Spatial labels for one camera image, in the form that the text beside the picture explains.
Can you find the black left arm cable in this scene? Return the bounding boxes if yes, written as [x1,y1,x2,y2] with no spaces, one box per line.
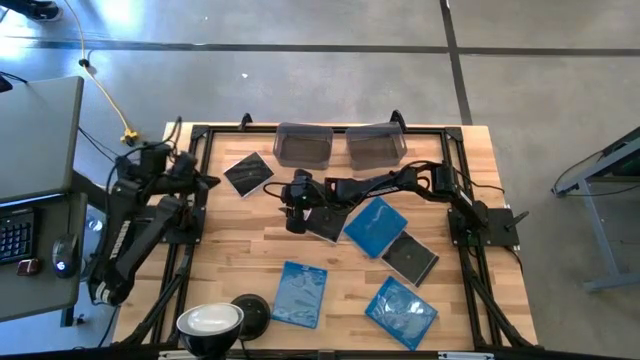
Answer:
[102,116,184,201]

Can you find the grey translucent plastic bin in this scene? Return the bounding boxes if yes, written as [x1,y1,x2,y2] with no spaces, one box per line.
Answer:
[272,122,335,171]
[344,121,408,172]

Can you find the black keyboard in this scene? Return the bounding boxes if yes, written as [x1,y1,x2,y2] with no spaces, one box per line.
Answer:
[0,207,37,266]

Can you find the black round lamp base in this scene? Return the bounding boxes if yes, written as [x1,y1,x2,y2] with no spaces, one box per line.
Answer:
[230,293,273,342]

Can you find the grey metal desk frame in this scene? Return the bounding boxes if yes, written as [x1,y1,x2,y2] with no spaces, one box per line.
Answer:
[552,124,640,295]

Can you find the small dark red device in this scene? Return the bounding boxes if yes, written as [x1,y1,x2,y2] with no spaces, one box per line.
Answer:
[16,258,41,277]

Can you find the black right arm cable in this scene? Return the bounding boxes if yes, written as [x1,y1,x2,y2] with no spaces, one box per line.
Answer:
[262,158,506,211]

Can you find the black computer mouse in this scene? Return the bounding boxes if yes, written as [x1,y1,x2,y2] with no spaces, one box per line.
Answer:
[51,232,80,279]

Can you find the person's shoe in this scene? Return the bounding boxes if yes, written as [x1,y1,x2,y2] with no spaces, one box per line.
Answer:
[0,0,64,22]

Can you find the blue jewel case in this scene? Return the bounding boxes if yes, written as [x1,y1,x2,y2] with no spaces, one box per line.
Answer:
[270,260,329,330]
[342,195,409,260]
[364,275,439,352]

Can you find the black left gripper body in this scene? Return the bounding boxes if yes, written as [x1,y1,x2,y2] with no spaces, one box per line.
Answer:
[171,152,210,199]

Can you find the black desk stand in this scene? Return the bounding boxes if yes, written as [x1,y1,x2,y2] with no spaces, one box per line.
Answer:
[72,169,116,216]

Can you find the black metal table frame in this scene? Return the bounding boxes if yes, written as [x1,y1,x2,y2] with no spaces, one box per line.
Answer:
[117,110,539,351]

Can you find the grey desk top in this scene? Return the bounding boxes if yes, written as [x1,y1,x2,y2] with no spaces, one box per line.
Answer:
[0,192,89,324]

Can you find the black clamp lever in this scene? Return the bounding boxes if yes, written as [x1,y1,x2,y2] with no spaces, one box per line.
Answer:
[503,210,530,232]

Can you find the yellow extension cable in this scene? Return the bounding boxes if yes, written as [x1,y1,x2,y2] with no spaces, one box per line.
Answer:
[62,0,141,147]

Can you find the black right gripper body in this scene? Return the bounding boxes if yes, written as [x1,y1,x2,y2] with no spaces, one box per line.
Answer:
[279,169,326,212]

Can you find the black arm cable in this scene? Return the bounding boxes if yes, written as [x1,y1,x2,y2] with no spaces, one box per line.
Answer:
[262,158,506,211]
[102,116,184,201]

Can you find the grey raised desk panel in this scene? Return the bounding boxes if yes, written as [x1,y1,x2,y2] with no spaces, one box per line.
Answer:
[0,75,85,204]

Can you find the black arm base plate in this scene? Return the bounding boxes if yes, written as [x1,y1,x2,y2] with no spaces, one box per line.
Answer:
[448,207,521,247]
[162,205,206,246]

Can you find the black jewel case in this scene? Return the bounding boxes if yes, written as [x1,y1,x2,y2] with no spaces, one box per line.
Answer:
[380,229,441,289]
[303,206,351,246]
[222,151,276,199]

